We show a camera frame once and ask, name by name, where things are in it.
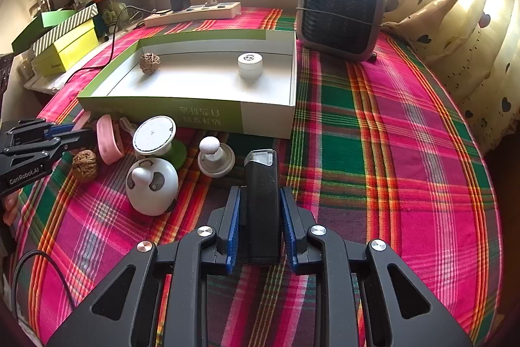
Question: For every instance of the person's left hand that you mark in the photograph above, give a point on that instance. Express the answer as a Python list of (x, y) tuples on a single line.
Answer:
[(10, 211)]

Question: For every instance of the yellow box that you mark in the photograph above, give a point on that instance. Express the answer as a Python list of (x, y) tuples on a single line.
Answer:
[(71, 52)]

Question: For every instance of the white round jar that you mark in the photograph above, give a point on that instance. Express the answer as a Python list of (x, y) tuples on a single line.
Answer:
[(249, 67)]

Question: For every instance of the white paper stack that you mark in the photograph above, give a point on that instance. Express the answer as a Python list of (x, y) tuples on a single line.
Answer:
[(48, 80)]

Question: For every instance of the black rectangular remote device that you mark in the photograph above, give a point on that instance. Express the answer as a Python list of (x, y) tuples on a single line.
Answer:
[(262, 208)]

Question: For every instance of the green and white cardboard box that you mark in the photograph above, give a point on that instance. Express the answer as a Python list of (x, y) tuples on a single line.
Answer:
[(195, 87)]

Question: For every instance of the white round disc green base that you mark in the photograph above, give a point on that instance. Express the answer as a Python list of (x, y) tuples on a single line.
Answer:
[(154, 134)]

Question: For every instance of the white dome-shaped gadget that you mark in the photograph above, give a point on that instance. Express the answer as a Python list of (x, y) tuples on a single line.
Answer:
[(150, 192)]

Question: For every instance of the brown walnut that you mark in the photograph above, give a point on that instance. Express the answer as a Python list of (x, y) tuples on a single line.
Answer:
[(85, 166), (150, 63)]

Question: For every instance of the cream heart-print curtain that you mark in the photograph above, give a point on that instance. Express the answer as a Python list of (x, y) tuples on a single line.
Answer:
[(459, 26)]

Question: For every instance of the white knob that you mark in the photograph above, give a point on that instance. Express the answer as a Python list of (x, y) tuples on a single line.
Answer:
[(215, 164)]

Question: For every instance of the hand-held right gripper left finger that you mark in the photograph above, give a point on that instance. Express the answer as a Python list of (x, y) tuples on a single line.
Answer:
[(232, 233)]

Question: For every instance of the pale pink plastic piece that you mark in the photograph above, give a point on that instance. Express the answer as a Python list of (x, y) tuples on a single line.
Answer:
[(83, 120)]

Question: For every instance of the grey portable heater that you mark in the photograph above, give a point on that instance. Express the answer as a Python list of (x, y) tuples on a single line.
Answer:
[(341, 13)]

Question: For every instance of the pink green plaid tablecloth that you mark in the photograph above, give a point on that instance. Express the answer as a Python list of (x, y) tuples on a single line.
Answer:
[(386, 168)]

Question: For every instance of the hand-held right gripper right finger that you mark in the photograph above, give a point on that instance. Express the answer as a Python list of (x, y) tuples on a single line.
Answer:
[(289, 233)]

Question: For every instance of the beige power strip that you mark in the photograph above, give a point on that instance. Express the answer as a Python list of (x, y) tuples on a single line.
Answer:
[(191, 15)]

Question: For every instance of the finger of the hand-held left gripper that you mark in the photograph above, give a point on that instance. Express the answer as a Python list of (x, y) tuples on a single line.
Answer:
[(79, 137), (59, 130)]

